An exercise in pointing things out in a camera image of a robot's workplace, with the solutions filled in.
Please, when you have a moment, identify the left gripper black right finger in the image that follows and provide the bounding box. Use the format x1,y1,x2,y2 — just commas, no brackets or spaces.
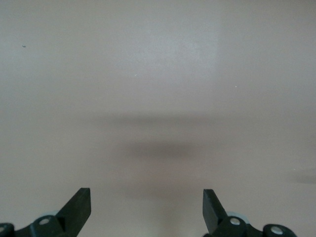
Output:
202,189,264,237

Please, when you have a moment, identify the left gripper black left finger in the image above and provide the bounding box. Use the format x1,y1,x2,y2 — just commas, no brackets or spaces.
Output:
14,187,92,237

